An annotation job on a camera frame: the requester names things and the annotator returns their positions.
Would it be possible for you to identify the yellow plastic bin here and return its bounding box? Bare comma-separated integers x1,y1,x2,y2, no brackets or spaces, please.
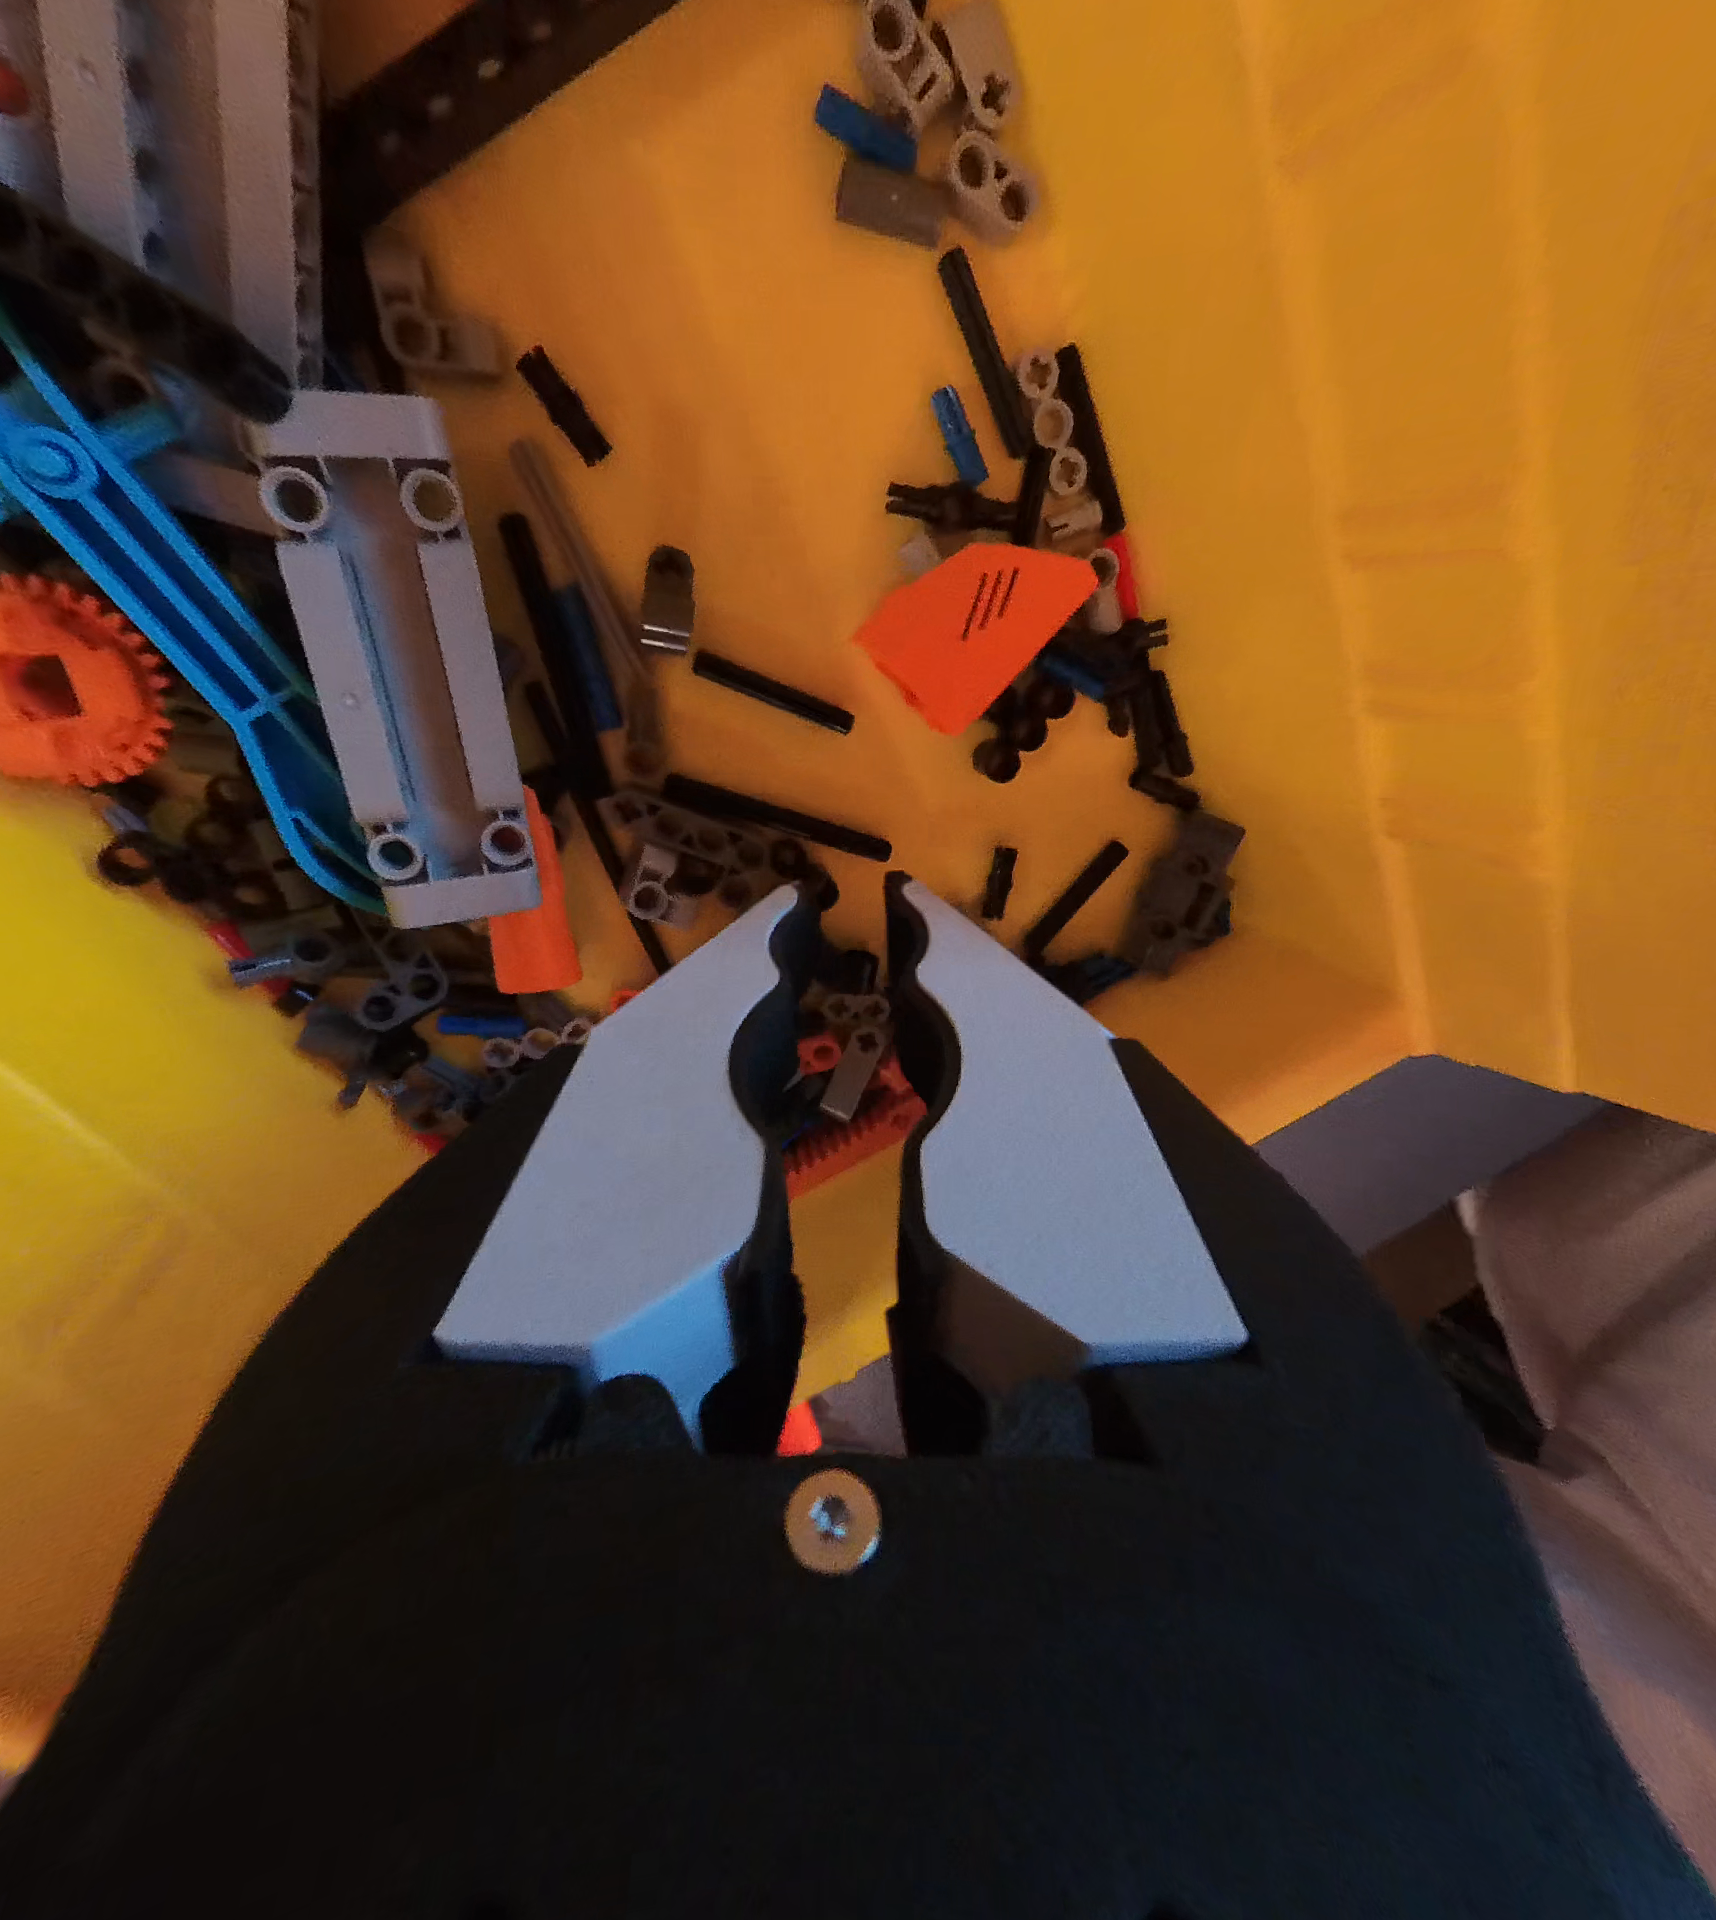
0,0,1716,1769

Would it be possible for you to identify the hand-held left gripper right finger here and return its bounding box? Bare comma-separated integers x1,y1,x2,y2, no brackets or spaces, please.
881,873,1251,1449

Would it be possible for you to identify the blue toy tool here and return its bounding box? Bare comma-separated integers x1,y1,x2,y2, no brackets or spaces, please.
0,266,390,916

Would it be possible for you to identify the pile of small toy parts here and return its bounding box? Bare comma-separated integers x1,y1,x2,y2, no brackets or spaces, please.
0,0,1251,1202

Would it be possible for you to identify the orange toothed toy rack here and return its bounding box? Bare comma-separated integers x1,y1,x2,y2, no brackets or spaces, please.
784,1049,937,1197

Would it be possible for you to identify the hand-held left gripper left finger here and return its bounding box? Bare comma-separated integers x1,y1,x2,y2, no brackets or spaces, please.
435,882,818,1449

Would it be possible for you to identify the orange curved toy panel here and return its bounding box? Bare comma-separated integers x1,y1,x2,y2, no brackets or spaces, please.
858,542,1099,737

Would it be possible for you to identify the black long toy beam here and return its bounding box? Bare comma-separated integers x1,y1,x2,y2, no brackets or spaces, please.
0,89,292,423

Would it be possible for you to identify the grey long toy panel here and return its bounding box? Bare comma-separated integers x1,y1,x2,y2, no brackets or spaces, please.
255,389,539,935
39,0,306,381

